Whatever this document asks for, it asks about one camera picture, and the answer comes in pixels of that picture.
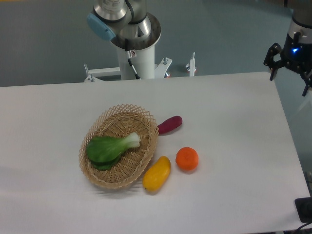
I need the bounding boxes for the green bok choy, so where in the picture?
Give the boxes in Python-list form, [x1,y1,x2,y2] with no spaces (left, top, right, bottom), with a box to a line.
[86,132,141,171]

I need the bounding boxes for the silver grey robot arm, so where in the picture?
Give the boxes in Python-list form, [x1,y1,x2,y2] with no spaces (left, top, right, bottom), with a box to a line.
[86,0,312,96]

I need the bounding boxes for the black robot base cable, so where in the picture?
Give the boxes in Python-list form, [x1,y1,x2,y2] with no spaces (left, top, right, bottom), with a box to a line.
[124,39,141,80]

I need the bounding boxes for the orange fruit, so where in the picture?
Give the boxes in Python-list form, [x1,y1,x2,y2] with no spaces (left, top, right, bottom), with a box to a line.
[175,147,199,171]

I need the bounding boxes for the yellow mango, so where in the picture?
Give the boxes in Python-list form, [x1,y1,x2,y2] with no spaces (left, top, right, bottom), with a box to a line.
[142,156,171,192]

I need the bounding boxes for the purple sweet potato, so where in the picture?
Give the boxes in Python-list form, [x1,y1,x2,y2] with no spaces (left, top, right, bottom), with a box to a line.
[158,116,183,135]

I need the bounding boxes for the woven wicker basket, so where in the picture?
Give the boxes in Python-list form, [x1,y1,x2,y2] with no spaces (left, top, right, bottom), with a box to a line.
[79,104,158,189]

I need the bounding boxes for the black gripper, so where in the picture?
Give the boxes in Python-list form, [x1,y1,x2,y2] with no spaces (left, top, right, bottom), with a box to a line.
[263,31,312,97]

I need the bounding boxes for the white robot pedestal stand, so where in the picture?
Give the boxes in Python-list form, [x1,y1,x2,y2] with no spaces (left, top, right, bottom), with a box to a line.
[84,35,173,82]

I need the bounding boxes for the black device at table edge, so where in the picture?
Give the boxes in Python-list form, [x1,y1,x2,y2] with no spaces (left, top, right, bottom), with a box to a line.
[294,197,312,223]

